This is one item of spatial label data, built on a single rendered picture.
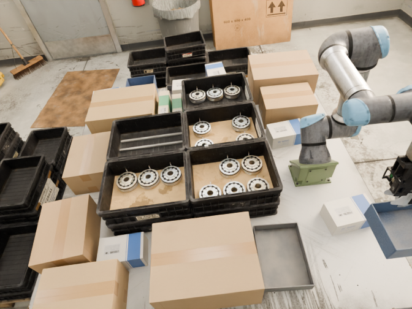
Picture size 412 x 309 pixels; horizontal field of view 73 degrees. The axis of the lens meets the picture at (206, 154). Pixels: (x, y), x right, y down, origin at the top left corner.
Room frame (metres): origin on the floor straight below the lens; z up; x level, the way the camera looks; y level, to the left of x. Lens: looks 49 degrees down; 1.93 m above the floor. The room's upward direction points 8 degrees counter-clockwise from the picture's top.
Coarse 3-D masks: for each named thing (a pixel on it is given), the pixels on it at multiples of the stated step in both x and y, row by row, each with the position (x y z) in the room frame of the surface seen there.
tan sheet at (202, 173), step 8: (240, 160) 0.89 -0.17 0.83; (264, 160) 0.87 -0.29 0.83; (200, 168) 0.88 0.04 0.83; (208, 168) 0.87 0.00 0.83; (216, 168) 0.86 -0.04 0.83; (240, 168) 0.84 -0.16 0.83; (264, 168) 0.82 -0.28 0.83; (200, 176) 0.83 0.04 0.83; (208, 176) 0.82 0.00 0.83; (216, 176) 0.81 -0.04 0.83; (240, 176) 0.79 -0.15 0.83; (248, 176) 0.79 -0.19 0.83; (256, 176) 0.78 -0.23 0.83; (264, 176) 0.77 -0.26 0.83; (200, 184) 0.78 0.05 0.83; (208, 184) 0.77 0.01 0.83; (216, 184) 0.77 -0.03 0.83; (224, 184) 0.76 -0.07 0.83
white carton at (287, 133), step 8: (288, 120) 1.17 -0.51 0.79; (296, 120) 1.16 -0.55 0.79; (272, 128) 1.13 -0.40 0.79; (280, 128) 1.12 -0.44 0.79; (288, 128) 1.11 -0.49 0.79; (296, 128) 1.10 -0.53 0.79; (272, 136) 1.06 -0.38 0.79; (280, 136) 1.05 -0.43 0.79; (288, 136) 1.05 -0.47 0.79; (296, 136) 1.05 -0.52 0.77; (272, 144) 1.05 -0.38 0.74; (280, 144) 1.05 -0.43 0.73; (288, 144) 1.05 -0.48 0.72; (296, 144) 1.05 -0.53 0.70
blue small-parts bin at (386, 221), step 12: (372, 204) 0.40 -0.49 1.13; (384, 204) 0.40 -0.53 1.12; (372, 216) 0.37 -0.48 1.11; (384, 216) 0.38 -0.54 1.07; (396, 216) 0.38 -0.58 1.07; (408, 216) 0.37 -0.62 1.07; (372, 228) 0.35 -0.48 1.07; (384, 228) 0.32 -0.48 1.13; (396, 228) 0.34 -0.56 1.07; (408, 228) 0.33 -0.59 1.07; (384, 240) 0.29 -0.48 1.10; (396, 240) 0.30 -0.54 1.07; (408, 240) 0.30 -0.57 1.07; (384, 252) 0.27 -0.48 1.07; (396, 252) 0.25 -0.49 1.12; (408, 252) 0.25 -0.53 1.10
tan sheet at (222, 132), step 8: (192, 128) 1.18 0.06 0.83; (216, 128) 1.15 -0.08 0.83; (224, 128) 1.14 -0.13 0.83; (232, 128) 1.13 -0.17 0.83; (192, 136) 1.11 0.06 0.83; (208, 136) 1.09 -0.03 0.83; (216, 136) 1.09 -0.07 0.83; (224, 136) 1.08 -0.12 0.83; (232, 136) 1.07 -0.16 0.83; (256, 136) 1.04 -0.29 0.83; (192, 144) 1.05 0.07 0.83
